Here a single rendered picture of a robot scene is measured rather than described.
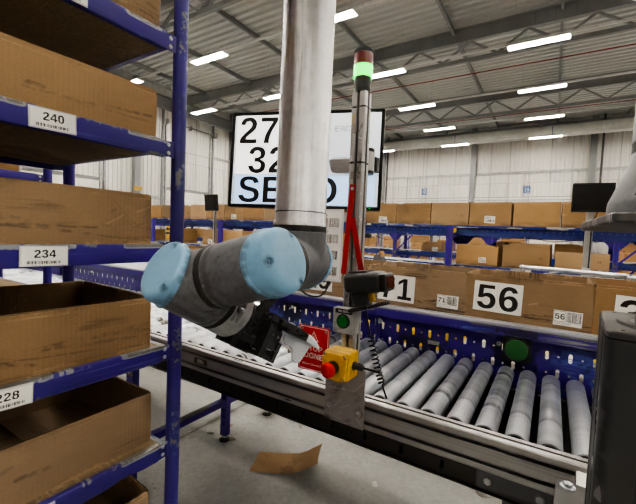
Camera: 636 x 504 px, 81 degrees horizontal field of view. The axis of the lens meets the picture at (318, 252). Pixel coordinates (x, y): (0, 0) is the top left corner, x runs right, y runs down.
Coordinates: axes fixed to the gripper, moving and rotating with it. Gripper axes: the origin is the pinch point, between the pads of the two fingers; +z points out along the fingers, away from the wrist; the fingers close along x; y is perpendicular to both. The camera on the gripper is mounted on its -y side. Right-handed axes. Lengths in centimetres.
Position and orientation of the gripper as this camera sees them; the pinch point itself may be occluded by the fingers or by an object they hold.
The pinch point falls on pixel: (296, 336)
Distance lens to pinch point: 81.1
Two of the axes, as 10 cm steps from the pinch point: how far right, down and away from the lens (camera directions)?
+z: 4.4, 4.8, 7.6
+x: 8.2, 1.3, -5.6
